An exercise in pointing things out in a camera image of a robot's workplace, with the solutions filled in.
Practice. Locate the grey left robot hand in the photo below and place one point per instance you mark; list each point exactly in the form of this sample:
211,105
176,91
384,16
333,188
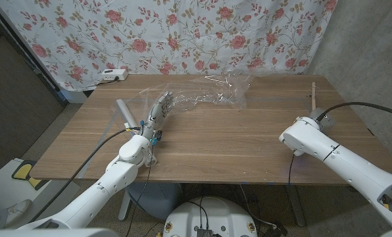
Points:
158,113

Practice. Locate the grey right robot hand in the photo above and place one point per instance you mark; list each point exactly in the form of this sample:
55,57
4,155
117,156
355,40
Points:
327,123

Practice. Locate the wooden stick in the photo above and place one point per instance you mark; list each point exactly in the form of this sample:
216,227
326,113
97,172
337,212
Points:
313,98

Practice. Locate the transparent cling film sheet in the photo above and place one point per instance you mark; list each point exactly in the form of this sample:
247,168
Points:
215,89

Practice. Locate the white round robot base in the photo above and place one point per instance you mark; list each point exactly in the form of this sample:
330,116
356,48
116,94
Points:
212,217

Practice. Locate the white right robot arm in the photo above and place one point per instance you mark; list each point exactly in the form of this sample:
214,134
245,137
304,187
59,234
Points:
347,164

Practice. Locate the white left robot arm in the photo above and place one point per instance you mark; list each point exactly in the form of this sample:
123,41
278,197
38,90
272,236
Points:
97,194

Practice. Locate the cling film roll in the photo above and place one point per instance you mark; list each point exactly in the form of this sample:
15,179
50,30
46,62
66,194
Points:
125,110

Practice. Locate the white power strip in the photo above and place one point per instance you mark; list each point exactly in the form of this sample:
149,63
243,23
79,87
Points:
114,74

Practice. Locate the blue-grey chair seat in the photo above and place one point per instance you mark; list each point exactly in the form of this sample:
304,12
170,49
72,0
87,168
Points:
156,197

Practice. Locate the floral print curtain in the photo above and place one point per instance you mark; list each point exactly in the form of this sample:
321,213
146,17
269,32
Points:
183,33

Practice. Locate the grey table leg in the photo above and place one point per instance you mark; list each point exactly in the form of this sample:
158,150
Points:
296,204

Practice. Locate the black power adapter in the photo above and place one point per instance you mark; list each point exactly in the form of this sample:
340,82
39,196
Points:
276,230

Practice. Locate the yellow and black pad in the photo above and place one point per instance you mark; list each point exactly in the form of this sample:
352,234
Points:
23,171

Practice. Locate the white floor platform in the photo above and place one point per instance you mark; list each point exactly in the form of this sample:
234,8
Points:
5,187

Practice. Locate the white shoe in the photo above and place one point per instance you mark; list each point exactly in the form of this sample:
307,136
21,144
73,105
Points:
18,210

